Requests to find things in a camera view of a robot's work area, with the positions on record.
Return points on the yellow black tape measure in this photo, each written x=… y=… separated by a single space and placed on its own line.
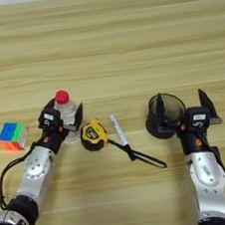
x=93 y=135

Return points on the colourful puzzle cube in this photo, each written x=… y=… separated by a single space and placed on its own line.
x=12 y=136

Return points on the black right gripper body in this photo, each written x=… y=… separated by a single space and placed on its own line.
x=195 y=140

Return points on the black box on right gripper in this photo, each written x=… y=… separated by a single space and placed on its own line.
x=197 y=116

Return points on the clear bottle with red cap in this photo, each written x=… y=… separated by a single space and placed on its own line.
x=66 y=114

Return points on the white marker pen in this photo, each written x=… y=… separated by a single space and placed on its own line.
x=119 y=130

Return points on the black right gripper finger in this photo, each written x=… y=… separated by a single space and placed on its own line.
x=207 y=102
x=160 y=111

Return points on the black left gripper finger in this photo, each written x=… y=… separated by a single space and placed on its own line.
x=79 y=117
x=51 y=103

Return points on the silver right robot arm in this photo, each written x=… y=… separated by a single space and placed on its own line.
x=209 y=182

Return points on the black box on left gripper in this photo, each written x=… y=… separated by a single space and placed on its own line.
x=50 y=117

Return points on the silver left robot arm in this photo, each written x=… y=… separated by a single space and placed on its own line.
x=32 y=175

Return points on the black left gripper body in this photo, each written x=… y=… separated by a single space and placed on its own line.
x=54 y=139

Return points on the black mesh pen cup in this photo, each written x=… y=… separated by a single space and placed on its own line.
x=156 y=125

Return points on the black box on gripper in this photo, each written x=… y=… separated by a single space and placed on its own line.
x=50 y=117
x=197 y=116

